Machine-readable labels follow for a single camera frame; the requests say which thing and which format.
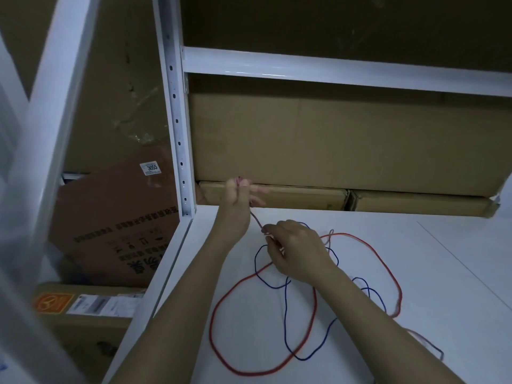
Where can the person's left hand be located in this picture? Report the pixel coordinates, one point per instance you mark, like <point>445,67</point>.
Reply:
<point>236,211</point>

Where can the person's right hand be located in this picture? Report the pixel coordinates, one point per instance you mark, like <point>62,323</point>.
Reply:
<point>302,251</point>

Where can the person's left fingers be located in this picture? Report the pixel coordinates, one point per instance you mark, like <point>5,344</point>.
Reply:
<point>256,193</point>

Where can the person's right fingers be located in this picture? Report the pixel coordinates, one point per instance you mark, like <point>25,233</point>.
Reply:
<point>274,239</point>

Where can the person's right forearm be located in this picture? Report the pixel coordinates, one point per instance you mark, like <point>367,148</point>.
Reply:
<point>384,335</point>

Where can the person's left forearm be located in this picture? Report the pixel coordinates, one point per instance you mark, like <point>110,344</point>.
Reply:
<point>180,307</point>

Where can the flat long cardboard box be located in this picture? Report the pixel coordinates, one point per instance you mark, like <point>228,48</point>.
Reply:
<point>304,197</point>
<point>420,204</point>

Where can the large plain cardboard box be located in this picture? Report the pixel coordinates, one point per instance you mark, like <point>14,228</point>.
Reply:
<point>340,143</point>

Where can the small white sticker label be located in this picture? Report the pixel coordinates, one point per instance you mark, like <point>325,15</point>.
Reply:
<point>149,167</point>

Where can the white metal shelf upright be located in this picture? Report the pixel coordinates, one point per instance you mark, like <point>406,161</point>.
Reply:
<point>176,115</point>

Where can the reddish-brown printed cardboard box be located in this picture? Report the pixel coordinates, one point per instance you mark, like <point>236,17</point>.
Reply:
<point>120,227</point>

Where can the white metal shelf crossbeam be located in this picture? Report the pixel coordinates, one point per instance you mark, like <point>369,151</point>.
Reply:
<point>340,69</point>

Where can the tall brown cardboard sheet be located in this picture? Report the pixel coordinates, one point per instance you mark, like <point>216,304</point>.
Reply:
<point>112,87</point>

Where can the cardboard box with orange label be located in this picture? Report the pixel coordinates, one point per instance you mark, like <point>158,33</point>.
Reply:
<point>84,335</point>

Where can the white slanted metal beam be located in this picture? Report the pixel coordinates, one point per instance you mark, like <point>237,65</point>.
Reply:
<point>48,135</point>

